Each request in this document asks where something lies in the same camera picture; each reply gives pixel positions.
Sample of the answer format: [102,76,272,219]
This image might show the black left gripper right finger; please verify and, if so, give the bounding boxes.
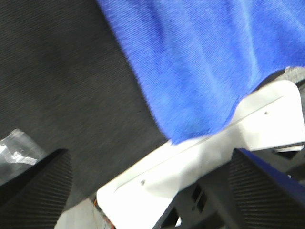
[228,148,305,229]

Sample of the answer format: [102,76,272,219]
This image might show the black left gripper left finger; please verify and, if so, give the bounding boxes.
[0,149,72,229]

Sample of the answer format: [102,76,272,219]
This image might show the blue microfibre towel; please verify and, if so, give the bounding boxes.
[98,0,305,144]

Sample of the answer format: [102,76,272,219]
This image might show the clear tape piece left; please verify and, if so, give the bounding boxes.
[0,129,47,174]

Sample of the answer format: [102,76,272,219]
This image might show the black table cloth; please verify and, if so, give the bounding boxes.
[0,0,166,208]

